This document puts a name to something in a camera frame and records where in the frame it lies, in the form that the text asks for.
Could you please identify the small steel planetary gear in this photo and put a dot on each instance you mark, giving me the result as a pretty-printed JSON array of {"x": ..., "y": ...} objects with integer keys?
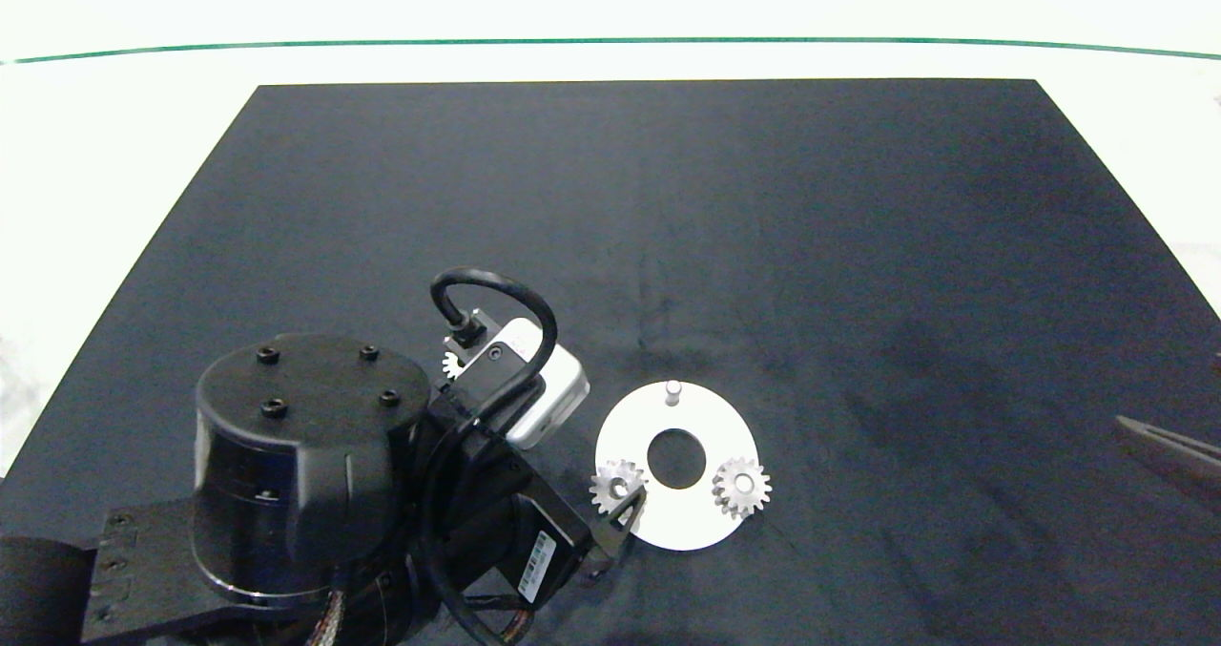
[
  {"x": 756, "y": 488},
  {"x": 450, "y": 366},
  {"x": 605, "y": 482}
]

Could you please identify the dark mat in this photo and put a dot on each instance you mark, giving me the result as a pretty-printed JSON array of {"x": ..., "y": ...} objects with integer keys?
[{"x": 763, "y": 197}]

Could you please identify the silver boxy wrist camera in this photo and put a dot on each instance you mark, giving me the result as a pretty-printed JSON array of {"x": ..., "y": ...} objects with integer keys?
[{"x": 558, "y": 388}]

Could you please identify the round white carrier plate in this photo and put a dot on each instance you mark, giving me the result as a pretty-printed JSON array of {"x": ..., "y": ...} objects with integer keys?
[{"x": 682, "y": 524}]

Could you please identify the thin green strip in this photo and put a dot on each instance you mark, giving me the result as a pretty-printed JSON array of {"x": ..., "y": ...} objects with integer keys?
[{"x": 610, "y": 41}]

